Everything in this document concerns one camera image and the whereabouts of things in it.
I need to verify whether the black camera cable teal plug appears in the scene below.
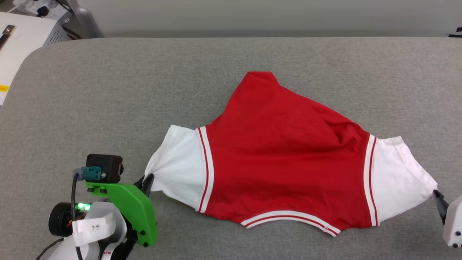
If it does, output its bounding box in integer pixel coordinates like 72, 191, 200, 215
71, 166, 106, 260

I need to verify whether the red white basketball jersey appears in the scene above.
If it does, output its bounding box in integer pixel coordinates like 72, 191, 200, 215
144, 71, 438, 237

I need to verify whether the white backdrop board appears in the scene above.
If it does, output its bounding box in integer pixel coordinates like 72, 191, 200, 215
78, 0, 462, 38

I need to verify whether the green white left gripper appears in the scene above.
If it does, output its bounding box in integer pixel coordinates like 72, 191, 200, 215
85, 174, 159, 248

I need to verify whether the white power strip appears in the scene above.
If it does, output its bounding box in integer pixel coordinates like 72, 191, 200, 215
14, 0, 70, 21

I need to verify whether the white equipment box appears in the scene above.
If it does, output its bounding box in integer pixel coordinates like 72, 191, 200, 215
0, 12, 70, 106

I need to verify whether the grey fabric sofa cushion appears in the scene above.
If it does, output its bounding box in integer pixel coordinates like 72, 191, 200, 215
0, 37, 462, 260

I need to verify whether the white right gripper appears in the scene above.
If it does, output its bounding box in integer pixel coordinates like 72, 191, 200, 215
433, 190, 462, 248

